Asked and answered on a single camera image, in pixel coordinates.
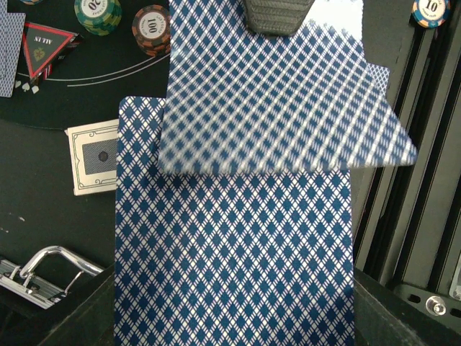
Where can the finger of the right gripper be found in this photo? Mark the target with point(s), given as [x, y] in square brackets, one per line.
[276, 18]

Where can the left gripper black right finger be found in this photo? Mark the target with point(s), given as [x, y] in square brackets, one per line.
[382, 318]

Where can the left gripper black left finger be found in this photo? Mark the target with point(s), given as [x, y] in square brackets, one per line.
[86, 317]

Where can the blue card being dealt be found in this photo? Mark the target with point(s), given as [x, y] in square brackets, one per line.
[239, 102]

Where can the red chip mat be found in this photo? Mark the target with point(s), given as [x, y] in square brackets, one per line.
[151, 30]

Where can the blue playing card deck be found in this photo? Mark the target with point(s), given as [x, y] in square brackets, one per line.
[252, 259]

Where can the green chip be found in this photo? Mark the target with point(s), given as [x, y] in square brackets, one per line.
[98, 17]

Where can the blue poker chip stack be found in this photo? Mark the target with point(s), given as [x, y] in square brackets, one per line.
[431, 13]

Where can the red triangular dealer button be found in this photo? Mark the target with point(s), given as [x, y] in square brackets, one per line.
[44, 47]

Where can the aluminium poker chip case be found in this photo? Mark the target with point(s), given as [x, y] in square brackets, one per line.
[47, 277]

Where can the white card box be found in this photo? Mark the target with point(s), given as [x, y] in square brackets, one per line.
[93, 152]

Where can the round black poker mat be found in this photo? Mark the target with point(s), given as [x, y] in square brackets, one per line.
[89, 83]

